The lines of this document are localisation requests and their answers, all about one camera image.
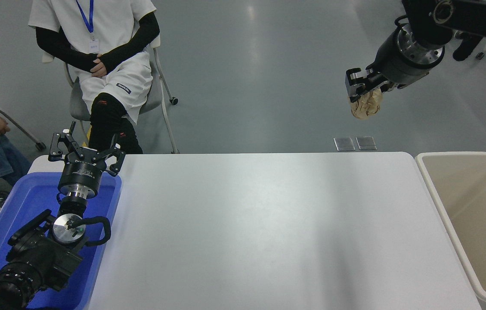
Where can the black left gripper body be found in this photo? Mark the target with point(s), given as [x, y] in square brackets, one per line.
[81, 172]

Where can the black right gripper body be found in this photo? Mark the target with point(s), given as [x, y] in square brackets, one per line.
[397, 66]

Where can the tan paper ball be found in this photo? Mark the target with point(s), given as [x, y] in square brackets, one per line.
[367, 107]

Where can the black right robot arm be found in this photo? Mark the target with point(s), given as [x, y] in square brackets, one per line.
[475, 17]

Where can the person's left forearm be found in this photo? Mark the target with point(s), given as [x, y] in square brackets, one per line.
[131, 47]

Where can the person's right forearm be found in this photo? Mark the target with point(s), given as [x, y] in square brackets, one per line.
[70, 58]

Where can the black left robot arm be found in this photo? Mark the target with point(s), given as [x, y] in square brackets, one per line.
[36, 258]

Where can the metal floor plate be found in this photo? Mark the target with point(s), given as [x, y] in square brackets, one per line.
[344, 144]
[366, 143]

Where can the blue plastic tray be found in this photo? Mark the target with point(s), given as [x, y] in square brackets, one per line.
[27, 198]

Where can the large pale plastic bin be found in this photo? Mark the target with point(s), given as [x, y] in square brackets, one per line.
[475, 206]

